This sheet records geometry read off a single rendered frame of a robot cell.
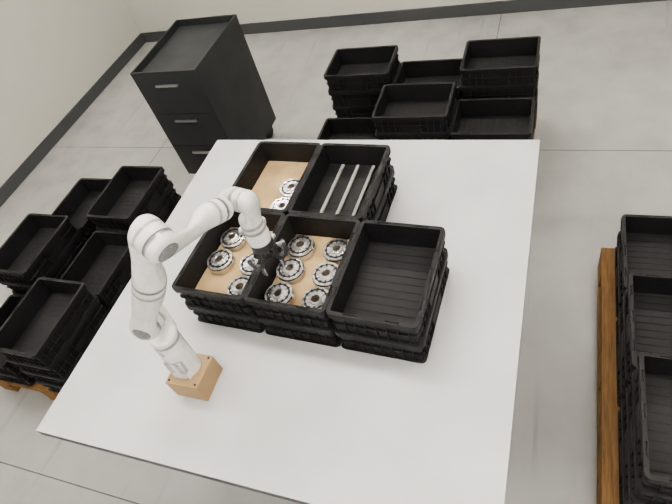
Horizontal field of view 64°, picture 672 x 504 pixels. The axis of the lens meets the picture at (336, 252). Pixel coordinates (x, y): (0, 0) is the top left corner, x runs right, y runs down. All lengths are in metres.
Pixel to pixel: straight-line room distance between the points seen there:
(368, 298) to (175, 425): 0.78
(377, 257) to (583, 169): 1.76
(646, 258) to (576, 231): 0.52
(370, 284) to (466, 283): 0.35
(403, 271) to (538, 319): 1.02
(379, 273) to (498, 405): 0.57
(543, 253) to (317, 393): 1.56
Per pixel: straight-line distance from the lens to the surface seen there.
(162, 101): 3.52
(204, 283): 2.07
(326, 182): 2.23
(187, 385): 1.90
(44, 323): 2.94
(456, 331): 1.84
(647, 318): 2.31
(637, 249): 2.65
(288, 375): 1.88
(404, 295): 1.78
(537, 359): 2.59
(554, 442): 2.44
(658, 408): 2.02
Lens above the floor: 2.27
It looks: 48 degrees down
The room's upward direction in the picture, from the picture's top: 20 degrees counter-clockwise
